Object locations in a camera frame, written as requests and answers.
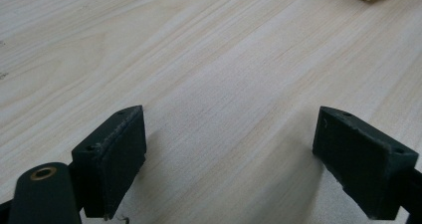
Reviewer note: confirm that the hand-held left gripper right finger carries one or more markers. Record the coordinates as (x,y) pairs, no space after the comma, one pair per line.
(361,164)

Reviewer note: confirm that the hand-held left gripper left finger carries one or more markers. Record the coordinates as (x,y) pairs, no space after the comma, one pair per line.
(111,161)

